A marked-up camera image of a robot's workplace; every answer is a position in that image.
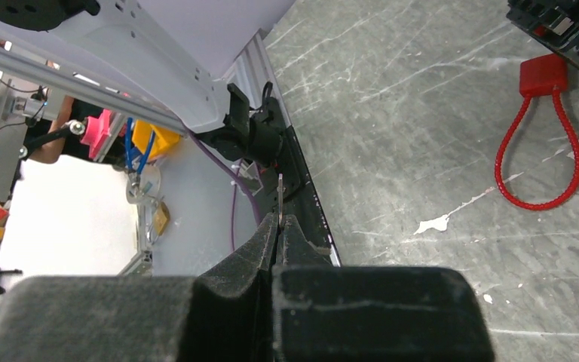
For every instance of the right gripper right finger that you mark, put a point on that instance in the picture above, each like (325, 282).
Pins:
(353, 313)

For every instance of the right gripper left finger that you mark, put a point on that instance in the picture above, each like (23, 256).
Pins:
(222, 315)

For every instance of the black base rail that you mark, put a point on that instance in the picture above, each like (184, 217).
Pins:
(300, 198)

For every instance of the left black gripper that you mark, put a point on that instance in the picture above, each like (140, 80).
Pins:
(554, 24)

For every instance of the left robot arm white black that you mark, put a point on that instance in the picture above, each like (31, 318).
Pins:
(156, 46)

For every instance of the aluminium frame rail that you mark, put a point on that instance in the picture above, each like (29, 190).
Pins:
(110, 98)

